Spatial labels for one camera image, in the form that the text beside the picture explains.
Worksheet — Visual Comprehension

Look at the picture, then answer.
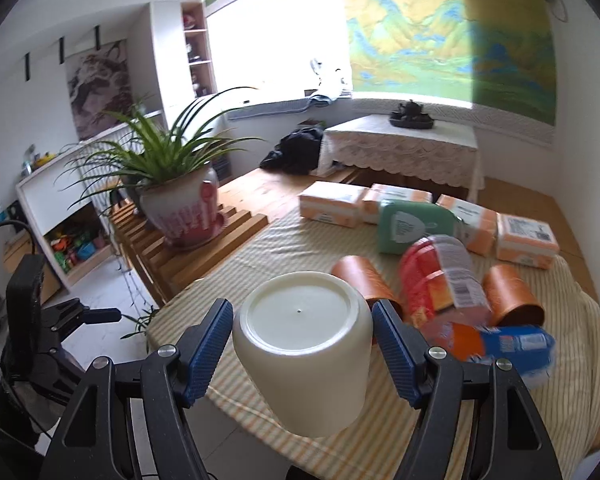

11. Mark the white cup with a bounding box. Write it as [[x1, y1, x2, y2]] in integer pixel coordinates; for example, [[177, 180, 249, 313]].
[[232, 271, 373, 438]]

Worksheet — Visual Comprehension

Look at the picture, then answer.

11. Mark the lace covered side table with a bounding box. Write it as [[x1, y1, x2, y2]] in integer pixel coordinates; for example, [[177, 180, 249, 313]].
[[318, 114, 485, 204]]

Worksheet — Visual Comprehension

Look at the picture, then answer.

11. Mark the landscape wall tapestry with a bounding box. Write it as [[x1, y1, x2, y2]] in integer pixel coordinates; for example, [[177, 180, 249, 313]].
[[204, 0, 557, 127]]

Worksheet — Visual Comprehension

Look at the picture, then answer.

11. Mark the orange tissue packet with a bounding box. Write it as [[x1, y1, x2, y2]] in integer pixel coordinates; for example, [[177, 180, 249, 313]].
[[436, 195, 498, 255], [496, 213, 561, 271], [362, 183, 433, 225], [298, 180, 369, 228]]

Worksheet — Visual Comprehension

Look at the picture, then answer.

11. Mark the orange and blue snack packet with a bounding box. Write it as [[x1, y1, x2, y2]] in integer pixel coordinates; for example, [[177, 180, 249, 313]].
[[422, 321, 557, 392]]

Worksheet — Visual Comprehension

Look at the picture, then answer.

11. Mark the grey window seat cushion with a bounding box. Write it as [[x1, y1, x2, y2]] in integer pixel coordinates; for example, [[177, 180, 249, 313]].
[[227, 95, 353, 122]]

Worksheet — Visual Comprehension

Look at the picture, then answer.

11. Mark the white shelf cabinet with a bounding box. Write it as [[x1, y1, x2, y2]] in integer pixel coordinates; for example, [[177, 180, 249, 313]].
[[15, 110, 166, 292]]

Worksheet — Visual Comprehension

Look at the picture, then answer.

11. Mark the black tea set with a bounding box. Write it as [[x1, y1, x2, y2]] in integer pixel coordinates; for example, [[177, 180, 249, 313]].
[[389, 99, 436, 129]]

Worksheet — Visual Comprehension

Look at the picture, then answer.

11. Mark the tall white bookshelf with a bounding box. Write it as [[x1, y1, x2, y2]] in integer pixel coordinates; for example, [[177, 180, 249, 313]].
[[127, 0, 218, 126]]

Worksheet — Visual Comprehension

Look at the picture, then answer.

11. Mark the dark cloth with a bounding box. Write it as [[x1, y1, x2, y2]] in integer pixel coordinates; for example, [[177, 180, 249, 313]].
[[259, 127, 326, 176]]

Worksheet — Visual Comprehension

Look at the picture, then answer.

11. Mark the potted green plant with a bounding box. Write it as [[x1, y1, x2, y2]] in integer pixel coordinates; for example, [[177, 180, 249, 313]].
[[55, 86, 267, 251]]

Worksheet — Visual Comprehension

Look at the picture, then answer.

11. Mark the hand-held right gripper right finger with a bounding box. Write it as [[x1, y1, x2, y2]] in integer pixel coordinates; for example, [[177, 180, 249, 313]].
[[371, 299, 563, 480]]

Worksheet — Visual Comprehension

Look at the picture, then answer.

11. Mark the green tissue packet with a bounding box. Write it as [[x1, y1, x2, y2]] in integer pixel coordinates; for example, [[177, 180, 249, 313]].
[[378, 200, 462, 256]]

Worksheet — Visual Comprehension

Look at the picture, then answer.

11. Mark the brown paper cup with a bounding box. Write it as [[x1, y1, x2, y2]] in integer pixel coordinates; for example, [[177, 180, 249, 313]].
[[481, 264, 545, 327], [331, 255, 405, 320]]

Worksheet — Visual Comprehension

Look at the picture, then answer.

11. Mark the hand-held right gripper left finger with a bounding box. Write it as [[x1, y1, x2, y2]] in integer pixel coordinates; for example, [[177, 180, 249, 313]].
[[39, 298, 234, 480]]

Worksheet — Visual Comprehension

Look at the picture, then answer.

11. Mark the red snack packet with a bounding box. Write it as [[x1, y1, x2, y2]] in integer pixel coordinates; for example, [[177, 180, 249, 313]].
[[399, 234, 493, 329]]

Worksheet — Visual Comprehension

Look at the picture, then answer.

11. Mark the monochrome wall scroll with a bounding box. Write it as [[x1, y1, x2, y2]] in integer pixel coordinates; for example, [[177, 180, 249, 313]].
[[66, 39, 134, 142]]

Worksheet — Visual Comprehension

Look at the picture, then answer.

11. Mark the wooden slatted bench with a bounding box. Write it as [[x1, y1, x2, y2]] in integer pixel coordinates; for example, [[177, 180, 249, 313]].
[[109, 166, 366, 306]]

